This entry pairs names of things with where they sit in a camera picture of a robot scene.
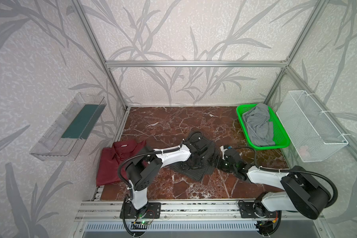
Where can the white wire wall basket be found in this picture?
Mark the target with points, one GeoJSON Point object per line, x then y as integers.
{"type": "Point", "coordinates": [311, 131]}

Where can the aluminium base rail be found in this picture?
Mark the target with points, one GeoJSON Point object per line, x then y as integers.
{"type": "Point", "coordinates": [170, 210]}

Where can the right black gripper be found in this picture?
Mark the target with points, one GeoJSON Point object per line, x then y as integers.
{"type": "Point", "coordinates": [226, 155]}

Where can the aluminium cage frame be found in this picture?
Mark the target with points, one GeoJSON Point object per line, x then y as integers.
{"type": "Point", "coordinates": [318, 8]}

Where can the maroon folded shirt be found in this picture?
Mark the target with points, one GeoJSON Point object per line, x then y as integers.
{"type": "Point", "coordinates": [112, 157]}

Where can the dark grey striped shirt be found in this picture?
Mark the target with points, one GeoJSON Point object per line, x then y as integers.
{"type": "Point", "coordinates": [207, 169]}

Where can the clear plastic wall bin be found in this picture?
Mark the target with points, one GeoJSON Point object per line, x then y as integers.
{"type": "Point", "coordinates": [66, 137]}

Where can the light grey shirt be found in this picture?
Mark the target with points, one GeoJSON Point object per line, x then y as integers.
{"type": "Point", "coordinates": [258, 126]}

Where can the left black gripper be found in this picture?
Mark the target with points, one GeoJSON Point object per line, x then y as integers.
{"type": "Point", "coordinates": [198, 160]}

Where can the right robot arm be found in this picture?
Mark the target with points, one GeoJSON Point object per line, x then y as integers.
{"type": "Point", "coordinates": [302, 191]}

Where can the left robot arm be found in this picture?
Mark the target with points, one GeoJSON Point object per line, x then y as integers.
{"type": "Point", "coordinates": [138, 173]}

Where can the green plastic basket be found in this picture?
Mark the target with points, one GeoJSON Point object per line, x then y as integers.
{"type": "Point", "coordinates": [280, 137]}

